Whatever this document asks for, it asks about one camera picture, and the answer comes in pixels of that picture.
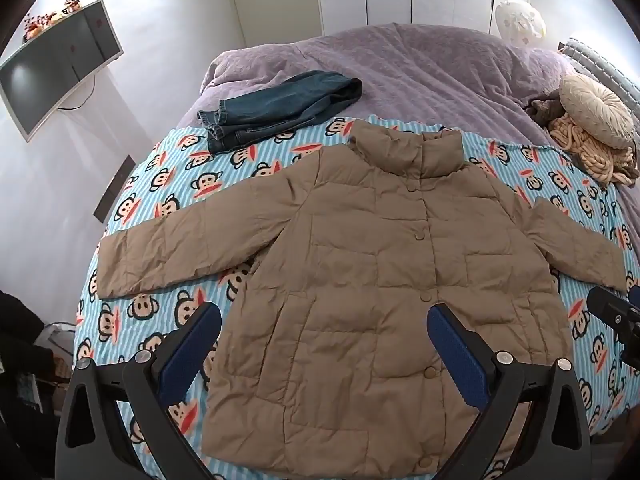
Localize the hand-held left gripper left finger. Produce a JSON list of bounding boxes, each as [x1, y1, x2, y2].
[[54, 301, 223, 480]]

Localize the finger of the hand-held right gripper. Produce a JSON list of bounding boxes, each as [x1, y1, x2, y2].
[[586, 285, 640, 336]]

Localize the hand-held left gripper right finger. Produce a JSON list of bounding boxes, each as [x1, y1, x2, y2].
[[426, 302, 593, 480]]

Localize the tan puffer jacket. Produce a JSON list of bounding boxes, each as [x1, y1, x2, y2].
[[95, 120, 628, 472]]

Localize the cream chunky knit throw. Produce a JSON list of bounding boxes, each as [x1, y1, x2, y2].
[[547, 112, 640, 189]]

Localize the dark bag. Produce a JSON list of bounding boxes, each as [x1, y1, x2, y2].
[[0, 290, 60, 480]]

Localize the monkey print striped blanket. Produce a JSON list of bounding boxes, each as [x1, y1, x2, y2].
[[75, 114, 640, 480]]

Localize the round cream pleated cushion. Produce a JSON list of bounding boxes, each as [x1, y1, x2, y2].
[[558, 74, 636, 150]]

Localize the brown cloth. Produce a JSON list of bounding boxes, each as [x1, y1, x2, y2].
[[522, 91, 567, 127]]

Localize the blue denim jeans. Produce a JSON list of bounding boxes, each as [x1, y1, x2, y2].
[[196, 71, 363, 155]]

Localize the purple bed blanket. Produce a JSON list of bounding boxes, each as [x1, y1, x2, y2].
[[177, 22, 576, 147]]

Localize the white patterned pillow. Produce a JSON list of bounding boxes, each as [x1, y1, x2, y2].
[[495, 0, 547, 52]]

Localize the white framed monitor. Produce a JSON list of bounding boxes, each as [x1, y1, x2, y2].
[[0, 0, 124, 143]]

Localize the white door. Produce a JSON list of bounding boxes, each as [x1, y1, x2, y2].
[[225, 0, 323, 48]]

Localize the monitor cable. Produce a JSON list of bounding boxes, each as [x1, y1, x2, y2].
[[56, 75, 98, 111]]

